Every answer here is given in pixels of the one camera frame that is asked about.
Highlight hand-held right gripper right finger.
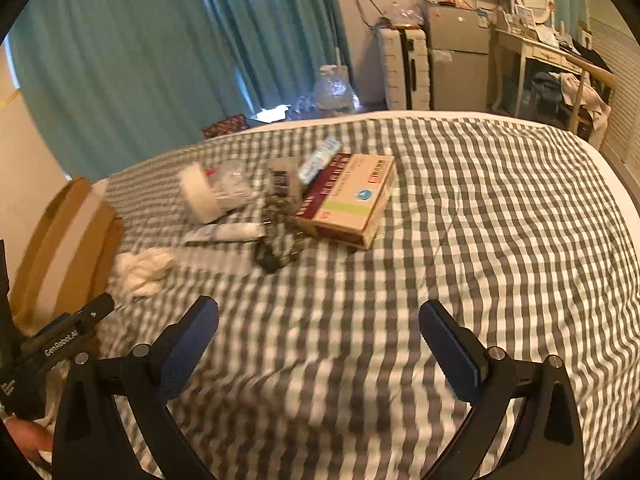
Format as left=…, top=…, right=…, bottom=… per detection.
left=418, top=300, right=585, bottom=480

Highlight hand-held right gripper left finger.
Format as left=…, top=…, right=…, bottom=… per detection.
left=52, top=296, right=220, bottom=480

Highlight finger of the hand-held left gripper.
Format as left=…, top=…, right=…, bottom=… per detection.
left=74, top=293, right=116, bottom=333

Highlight brown cardboard box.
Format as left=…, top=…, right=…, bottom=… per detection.
left=10, top=176, right=126, bottom=333

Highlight clear plastic container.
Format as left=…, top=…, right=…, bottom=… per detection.
left=202, top=159, right=254, bottom=212

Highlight person's left hand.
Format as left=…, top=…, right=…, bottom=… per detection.
left=9, top=416, right=54, bottom=462

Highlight white crumpled tissue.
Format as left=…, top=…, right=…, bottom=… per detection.
left=111, top=248, right=177, bottom=302

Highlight grey white checked blanket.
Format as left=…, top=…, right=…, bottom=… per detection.
left=47, top=110, right=640, bottom=480

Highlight white ointment tube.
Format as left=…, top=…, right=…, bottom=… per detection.
left=181, top=223, right=267, bottom=247

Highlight dark blister strips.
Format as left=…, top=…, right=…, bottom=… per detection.
left=254, top=199, right=302, bottom=274

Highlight white tape roll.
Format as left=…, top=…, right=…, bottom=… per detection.
left=179, top=164, right=222, bottom=224

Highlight tan orange medicine box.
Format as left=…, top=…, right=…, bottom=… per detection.
left=307, top=153, right=397, bottom=252

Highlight small brown box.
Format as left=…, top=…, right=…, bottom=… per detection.
left=268, top=157, right=304, bottom=202

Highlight red medicine box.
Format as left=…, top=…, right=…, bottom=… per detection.
left=294, top=152, right=352, bottom=222

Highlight dark patterned bag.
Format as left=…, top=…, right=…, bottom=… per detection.
left=202, top=113, right=249, bottom=139

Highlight blue white tube packet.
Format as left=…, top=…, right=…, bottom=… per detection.
left=298, top=135, right=342, bottom=184

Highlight white paper sheet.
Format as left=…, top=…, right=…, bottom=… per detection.
left=247, top=104, right=292, bottom=124

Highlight white bed mattress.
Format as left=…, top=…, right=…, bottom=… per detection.
left=239, top=109, right=618, bottom=162

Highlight teal curtain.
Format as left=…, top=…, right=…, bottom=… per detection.
left=9, top=0, right=352, bottom=182

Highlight clear plastic bag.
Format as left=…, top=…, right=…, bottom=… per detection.
left=291, top=91, right=322, bottom=119

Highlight wooden chair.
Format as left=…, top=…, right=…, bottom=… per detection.
left=564, top=56, right=619, bottom=142

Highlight large clear water bottle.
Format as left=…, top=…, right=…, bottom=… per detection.
left=313, top=63, right=357, bottom=114

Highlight white ribbed suitcase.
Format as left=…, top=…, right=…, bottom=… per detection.
left=377, top=26, right=432, bottom=111

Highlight clothes on chair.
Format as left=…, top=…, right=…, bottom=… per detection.
left=559, top=72, right=612, bottom=122

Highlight grey small fridge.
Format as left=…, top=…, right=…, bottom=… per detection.
left=427, top=1, right=494, bottom=112

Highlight cream vanity desk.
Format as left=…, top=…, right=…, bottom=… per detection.
left=492, top=26, right=617, bottom=127

